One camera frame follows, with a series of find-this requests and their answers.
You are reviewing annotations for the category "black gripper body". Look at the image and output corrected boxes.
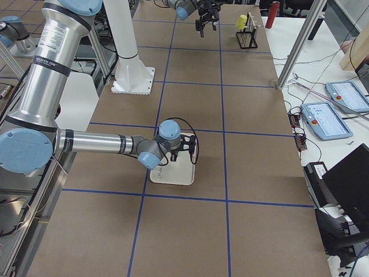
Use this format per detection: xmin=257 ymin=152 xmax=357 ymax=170
xmin=170 ymin=148 xmax=180 ymax=158
xmin=195 ymin=8 xmax=219 ymax=31

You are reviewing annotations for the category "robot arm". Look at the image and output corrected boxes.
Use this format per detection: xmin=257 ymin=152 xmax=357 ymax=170
xmin=1 ymin=1 xmax=181 ymax=174
xmin=159 ymin=0 xmax=223 ymax=38

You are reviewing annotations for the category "cream rabbit tray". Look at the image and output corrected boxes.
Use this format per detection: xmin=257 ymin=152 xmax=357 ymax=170
xmin=150 ymin=133 xmax=195 ymax=185

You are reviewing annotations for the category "yellow cup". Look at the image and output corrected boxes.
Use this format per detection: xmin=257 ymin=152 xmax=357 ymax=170
xmin=236 ymin=14 xmax=248 ymax=30

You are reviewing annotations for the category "red bottle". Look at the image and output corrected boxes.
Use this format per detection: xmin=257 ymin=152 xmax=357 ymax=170
xmin=265 ymin=1 xmax=280 ymax=29

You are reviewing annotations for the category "orange circuit board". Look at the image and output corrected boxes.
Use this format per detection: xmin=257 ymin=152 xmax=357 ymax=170
xmin=288 ymin=113 xmax=307 ymax=152

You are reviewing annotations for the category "near blue teach pendant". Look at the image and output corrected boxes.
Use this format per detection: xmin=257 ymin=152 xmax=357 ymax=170
xmin=301 ymin=102 xmax=353 ymax=141

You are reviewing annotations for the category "blue teach pendant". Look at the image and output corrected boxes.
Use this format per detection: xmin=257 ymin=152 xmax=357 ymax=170
xmin=325 ymin=81 xmax=368 ymax=113
xmin=301 ymin=102 xmax=353 ymax=141

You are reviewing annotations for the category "far blue teach pendant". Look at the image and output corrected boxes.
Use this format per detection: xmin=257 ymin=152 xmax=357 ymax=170
xmin=325 ymin=81 xmax=368 ymax=113

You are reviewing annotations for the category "black desktop computer box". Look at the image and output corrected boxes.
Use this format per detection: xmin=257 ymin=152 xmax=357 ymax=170
xmin=303 ymin=162 xmax=339 ymax=208

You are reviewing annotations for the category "metal reacher stick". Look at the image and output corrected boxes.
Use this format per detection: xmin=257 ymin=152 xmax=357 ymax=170
xmin=287 ymin=73 xmax=369 ymax=119

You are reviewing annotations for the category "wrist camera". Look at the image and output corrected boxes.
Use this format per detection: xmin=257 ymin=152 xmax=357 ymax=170
xmin=179 ymin=134 xmax=199 ymax=163

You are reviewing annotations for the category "black wire cup rack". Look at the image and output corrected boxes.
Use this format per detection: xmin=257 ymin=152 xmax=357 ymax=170
xmin=236 ymin=25 xmax=258 ymax=49

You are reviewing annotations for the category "wooden rack handle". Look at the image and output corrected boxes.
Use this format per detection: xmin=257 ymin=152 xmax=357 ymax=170
xmin=247 ymin=12 xmax=257 ymax=28

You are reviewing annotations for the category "white camera pillar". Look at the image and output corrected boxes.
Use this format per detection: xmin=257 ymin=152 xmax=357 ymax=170
xmin=103 ymin=0 xmax=155 ymax=95

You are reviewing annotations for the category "aluminium frame post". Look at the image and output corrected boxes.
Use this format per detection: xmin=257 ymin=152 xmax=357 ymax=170
xmin=276 ymin=0 xmax=327 ymax=91

